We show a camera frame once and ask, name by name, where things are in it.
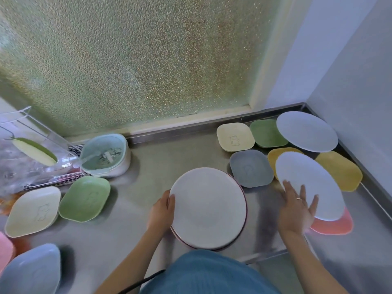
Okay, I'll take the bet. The person's right forearm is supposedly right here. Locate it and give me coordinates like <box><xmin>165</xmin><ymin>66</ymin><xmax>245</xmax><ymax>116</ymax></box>
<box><xmin>280</xmin><ymin>231</ymin><xmax>341</xmax><ymax>294</ymax></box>

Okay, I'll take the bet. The green square plate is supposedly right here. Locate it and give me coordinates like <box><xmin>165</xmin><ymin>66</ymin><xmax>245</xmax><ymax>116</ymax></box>
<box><xmin>58</xmin><ymin>176</ymin><xmax>111</xmax><ymax>223</ymax></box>
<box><xmin>249</xmin><ymin>119</ymin><xmax>288</xmax><ymax>149</ymax></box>

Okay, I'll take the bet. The blue shirt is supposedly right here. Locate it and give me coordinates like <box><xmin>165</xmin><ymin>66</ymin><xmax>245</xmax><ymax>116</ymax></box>
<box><xmin>139</xmin><ymin>249</ymin><xmax>282</xmax><ymax>294</ymax></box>

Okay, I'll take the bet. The frosted glass window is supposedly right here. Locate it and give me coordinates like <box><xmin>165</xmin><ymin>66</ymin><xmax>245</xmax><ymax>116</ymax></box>
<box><xmin>0</xmin><ymin>0</ymin><xmax>313</xmax><ymax>139</ymax></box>

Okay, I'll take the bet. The white round plate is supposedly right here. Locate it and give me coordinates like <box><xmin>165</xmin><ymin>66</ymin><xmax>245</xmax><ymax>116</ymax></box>
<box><xmin>276</xmin><ymin>111</ymin><xmax>339</xmax><ymax>153</ymax></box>
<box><xmin>275</xmin><ymin>152</ymin><xmax>346</xmax><ymax>222</ymax></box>

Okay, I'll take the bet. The green and cream plate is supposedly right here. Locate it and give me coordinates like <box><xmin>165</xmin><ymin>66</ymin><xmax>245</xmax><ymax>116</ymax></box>
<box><xmin>12</xmin><ymin>137</ymin><xmax>58</xmax><ymax>167</ymax></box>

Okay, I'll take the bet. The red-rimmed round plate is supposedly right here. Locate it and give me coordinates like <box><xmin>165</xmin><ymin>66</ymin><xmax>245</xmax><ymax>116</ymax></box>
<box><xmin>170</xmin><ymin>172</ymin><xmax>248</xmax><ymax>251</ymax></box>

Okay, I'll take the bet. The grey square plate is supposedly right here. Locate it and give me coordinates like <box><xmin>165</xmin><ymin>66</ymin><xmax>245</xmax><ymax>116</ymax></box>
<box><xmin>230</xmin><ymin>149</ymin><xmax>274</xmax><ymax>188</ymax></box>
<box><xmin>0</xmin><ymin>244</ymin><xmax>62</xmax><ymax>294</ymax></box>

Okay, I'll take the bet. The black cable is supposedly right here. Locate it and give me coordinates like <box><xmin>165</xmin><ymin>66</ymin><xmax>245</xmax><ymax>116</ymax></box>
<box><xmin>118</xmin><ymin>269</ymin><xmax>166</xmax><ymax>294</ymax></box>

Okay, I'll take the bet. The yellow square plate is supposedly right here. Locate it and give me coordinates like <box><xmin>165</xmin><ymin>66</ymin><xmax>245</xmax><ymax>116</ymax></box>
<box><xmin>267</xmin><ymin>147</ymin><xmax>304</xmax><ymax>181</ymax></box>
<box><xmin>315</xmin><ymin>151</ymin><xmax>363</xmax><ymax>193</ymax></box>

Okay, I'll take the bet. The pink square plate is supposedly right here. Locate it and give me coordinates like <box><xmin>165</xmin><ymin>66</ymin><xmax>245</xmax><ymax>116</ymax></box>
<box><xmin>310</xmin><ymin>207</ymin><xmax>354</xmax><ymax>236</ymax></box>
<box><xmin>0</xmin><ymin>232</ymin><xmax>15</xmax><ymax>273</ymax></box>

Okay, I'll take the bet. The person's right hand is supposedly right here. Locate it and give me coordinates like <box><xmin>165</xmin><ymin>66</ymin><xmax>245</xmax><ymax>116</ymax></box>
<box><xmin>278</xmin><ymin>180</ymin><xmax>319</xmax><ymax>237</ymax></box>

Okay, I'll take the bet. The clear plastic bag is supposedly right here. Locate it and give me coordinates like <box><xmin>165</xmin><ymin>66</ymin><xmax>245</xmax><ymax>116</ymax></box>
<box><xmin>0</xmin><ymin>139</ymin><xmax>81</xmax><ymax>196</ymax></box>

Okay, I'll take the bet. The large cream round plate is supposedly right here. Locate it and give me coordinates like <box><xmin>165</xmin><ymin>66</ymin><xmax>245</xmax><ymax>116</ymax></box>
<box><xmin>169</xmin><ymin>167</ymin><xmax>247</xmax><ymax>250</ymax></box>

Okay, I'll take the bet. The person's left hand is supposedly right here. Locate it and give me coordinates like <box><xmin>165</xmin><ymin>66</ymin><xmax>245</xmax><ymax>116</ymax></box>
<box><xmin>147</xmin><ymin>189</ymin><xmax>176</xmax><ymax>232</ymax></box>

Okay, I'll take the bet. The person's left forearm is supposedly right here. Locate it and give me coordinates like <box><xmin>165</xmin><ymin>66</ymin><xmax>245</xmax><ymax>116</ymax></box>
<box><xmin>92</xmin><ymin>226</ymin><xmax>167</xmax><ymax>294</ymax></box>

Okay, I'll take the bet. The mint colander basket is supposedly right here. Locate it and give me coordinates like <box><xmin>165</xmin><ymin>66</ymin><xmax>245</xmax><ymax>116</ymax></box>
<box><xmin>80</xmin><ymin>133</ymin><xmax>131</xmax><ymax>179</ymax></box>

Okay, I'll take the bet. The white wire dish rack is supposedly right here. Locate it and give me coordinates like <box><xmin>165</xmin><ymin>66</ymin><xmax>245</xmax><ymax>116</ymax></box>
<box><xmin>0</xmin><ymin>106</ymin><xmax>85</xmax><ymax>194</ymax></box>

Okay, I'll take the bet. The cream square plate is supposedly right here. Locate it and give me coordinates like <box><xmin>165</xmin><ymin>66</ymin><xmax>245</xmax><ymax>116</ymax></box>
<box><xmin>216</xmin><ymin>122</ymin><xmax>255</xmax><ymax>153</ymax></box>
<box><xmin>4</xmin><ymin>186</ymin><xmax>62</xmax><ymax>238</ymax></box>

